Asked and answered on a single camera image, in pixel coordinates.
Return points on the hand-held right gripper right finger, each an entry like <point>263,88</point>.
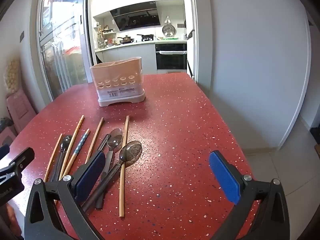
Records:
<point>223,175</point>

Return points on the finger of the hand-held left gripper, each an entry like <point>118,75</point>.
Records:
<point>22,158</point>
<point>3,150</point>

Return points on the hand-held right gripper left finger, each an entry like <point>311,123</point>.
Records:
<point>91,172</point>

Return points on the blue patterned wooden chopstick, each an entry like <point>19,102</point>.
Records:
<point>79,146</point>

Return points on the plain wooden chopstick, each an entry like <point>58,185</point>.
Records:
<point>55,152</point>
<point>73,142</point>
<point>122,192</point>
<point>95,137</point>

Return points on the small dark spoon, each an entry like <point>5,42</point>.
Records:
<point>66,141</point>

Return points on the beige plastic utensil holder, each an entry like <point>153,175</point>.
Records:
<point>117,72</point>

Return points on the pink plastic stool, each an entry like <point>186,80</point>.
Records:
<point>20,107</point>
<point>7,136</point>

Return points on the black plastic bag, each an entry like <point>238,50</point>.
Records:
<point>5,122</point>

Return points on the bag of white balls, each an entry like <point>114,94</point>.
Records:
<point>11,73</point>

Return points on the glass sliding door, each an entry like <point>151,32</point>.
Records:
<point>62,55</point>

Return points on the white kitchen counter cabinet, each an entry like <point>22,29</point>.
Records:
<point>130,57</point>

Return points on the black built-in oven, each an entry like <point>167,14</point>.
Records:
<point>171,60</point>

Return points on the spice rack with bottles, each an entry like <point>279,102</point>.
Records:
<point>105,37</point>

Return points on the cooking pot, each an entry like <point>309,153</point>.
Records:
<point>125,39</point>

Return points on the black frying pan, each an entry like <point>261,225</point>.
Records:
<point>147,36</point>

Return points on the round metal steamer rack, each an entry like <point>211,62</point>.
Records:
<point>168,30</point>

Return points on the black range hood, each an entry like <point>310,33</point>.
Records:
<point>137,17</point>

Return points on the dark wall switch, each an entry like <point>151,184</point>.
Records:
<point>22,36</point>

